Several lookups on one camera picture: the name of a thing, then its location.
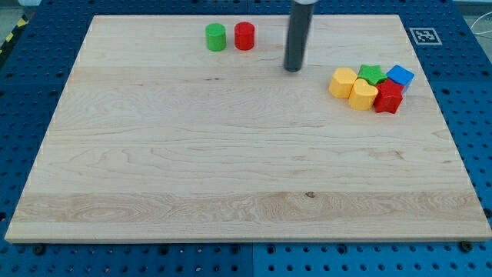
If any yellow hexagon block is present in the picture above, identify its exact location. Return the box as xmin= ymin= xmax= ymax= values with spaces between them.
xmin=328 ymin=68 xmax=357 ymax=98

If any red cylinder block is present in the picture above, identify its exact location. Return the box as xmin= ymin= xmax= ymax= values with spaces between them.
xmin=234 ymin=22 xmax=255 ymax=51

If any green cylinder block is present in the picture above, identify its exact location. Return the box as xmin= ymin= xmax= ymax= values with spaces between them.
xmin=205 ymin=23 xmax=227 ymax=52

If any yellow heart block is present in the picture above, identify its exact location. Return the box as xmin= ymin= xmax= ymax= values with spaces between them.
xmin=348 ymin=78 xmax=379 ymax=111

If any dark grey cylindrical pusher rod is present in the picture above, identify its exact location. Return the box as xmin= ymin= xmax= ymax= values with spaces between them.
xmin=284 ymin=0 xmax=317 ymax=72

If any green star block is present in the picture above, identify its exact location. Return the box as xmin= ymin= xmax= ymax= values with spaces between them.
xmin=357 ymin=65 xmax=387 ymax=85

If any red star block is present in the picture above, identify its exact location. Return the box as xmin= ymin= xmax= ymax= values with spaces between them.
xmin=374 ymin=78 xmax=404 ymax=114

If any blue cube block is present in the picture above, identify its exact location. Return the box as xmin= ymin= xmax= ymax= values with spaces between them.
xmin=386 ymin=65 xmax=415 ymax=92

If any white fiducial marker tag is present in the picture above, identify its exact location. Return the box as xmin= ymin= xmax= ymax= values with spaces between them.
xmin=409 ymin=27 xmax=442 ymax=45

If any black bolt front left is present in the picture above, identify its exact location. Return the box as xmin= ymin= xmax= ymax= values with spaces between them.
xmin=32 ymin=244 xmax=45 ymax=256

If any black bolt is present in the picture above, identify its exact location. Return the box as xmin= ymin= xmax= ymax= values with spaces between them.
xmin=459 ymin=241 xmax=474 ymax=253
xmin=32 ymin=244 xmax=45 ymax=256

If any black bolt front right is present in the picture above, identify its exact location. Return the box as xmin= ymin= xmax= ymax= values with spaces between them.
xmin=459 ymin=241 xmax=474 ymax=253

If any yellow black hazard tape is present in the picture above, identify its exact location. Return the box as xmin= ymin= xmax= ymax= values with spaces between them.
xmin=1 ymin=14 xmax=29 ymax=58

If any white cable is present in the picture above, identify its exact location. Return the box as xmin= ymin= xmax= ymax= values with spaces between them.
xmin=469 ymin=10 xmax=492 ymax=39

